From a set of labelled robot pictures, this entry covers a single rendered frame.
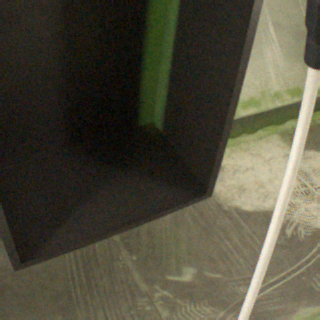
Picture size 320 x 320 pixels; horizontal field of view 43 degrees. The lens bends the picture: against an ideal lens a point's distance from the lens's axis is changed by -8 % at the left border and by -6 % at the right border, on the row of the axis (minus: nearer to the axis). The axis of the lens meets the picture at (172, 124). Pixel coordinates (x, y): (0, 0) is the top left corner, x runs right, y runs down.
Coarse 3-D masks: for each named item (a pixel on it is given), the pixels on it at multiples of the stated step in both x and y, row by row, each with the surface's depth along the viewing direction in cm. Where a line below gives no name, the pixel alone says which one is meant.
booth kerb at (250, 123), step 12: (276, 108) 227; (288, 108) 231; (300, 108) 236; (240, 120) 219; (252, 120) 223; (264, 120) 227; (276, 120) 231; (288, 120) 236; (240, 132) 223; (252, 132) 227
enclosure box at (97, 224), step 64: (0, 0) 89; (64, 0) 99; (128, 0) 109; (192, 0) 105; (256, 0) 82; (0, 64) 100; (64, 64) 111; (128, 64) 123; (192, 64) 114; (0, 128) 112; (64, 128) 126; (128, 128) 141; (192, 128) 123; (0, 192) 116; (64, 192) 119; (128, 192) 122; (192, 192) 125
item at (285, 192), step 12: (312, 72) 46; (312, 84) 48; (312, 96) 50; (312, 108) 51; (300, 120) 53; (300, 132) 53; (300, 144) 54; (300, 156) 55; (288, 168) 56; (288, 180) 56; (288, 192) 57; (276, 204) 59; (276, 216) 59; (276, 228) 59; (264, 252) 61; (264, 264) 62; (252, 288) 63; (252, 300) 64; (240, 312) 65
